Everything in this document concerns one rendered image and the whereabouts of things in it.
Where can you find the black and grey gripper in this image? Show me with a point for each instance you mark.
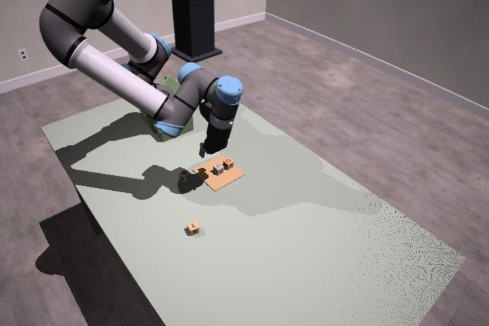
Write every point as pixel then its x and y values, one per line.
pixel 218 131

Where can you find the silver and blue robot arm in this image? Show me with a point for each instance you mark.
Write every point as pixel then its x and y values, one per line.
pixel 62 24

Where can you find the tan flat mat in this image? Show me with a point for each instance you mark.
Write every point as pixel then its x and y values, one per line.
pixel 214 181

